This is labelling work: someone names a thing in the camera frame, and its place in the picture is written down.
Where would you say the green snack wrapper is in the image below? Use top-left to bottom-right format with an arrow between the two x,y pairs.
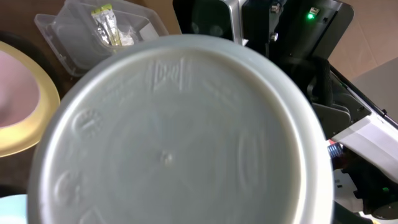
91,4 -> 122,46

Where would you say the clear plastic bin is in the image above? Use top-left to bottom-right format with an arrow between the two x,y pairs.
34,0 -> 168,77

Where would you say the light blue bowl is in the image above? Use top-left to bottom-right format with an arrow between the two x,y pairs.
0,194 -> 27,224

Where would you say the pink bowl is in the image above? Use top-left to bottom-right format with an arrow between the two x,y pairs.
1,51 -> 40,128

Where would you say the white plastic cup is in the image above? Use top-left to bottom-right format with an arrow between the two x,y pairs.
27,35 -> 333,224

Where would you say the white paper napkin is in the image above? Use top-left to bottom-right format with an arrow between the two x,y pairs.
118,26 -> 139,46

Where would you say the yellow round plate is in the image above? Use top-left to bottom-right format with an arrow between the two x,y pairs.
1,42 -> 60,157

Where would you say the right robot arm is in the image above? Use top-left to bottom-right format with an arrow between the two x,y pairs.
172,0 -> 397,223

